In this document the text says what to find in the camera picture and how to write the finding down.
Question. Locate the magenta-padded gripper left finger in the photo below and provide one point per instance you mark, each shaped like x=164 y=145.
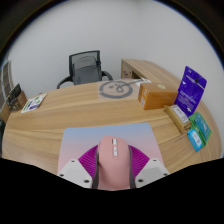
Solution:
x=75 y=171

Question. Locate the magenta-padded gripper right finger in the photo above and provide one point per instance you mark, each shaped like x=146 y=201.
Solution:
x=151 y=170

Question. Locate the pink computer mouse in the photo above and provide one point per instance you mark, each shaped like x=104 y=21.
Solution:
x=114 y=165

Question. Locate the pink and blue mouse pad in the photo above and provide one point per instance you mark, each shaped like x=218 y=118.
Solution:
x=83 y=140

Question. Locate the blue small box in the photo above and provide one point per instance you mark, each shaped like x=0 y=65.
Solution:
x=195 y=140

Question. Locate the long tan box white label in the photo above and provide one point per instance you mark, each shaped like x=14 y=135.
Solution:
x=178 y=117

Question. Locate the green small box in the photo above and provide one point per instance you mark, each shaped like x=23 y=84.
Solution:
x=202 y=125

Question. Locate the white printed sticker sheet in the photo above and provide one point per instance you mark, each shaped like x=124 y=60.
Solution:
x=34 y=102

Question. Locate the purple package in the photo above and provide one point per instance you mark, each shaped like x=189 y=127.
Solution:
x=190 y=91

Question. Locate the wide brown cardboard box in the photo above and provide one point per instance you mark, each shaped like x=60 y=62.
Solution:
x=15 y=98

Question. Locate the grey backpack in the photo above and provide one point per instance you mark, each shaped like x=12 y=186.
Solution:
x=86 y=70

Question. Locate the black mesh office chair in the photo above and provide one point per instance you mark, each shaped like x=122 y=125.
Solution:
x=75 y=60

